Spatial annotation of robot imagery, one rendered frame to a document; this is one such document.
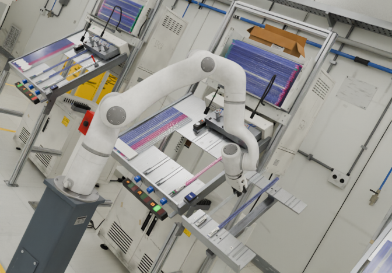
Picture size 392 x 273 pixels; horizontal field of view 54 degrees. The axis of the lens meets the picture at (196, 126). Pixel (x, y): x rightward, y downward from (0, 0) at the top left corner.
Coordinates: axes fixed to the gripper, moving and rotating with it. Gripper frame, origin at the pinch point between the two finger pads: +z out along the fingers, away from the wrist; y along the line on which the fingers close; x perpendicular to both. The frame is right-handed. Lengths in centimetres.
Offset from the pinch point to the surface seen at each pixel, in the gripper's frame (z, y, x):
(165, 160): 6.3, 48.4, 7.6
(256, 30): -1, 81, -112
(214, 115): 7, 51, -35
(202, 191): 5.2, 16.7, 9.2
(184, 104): 13, 80, -35
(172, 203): 3.1, 21.9, 24.2
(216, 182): 7.9, 16.7, -0.7
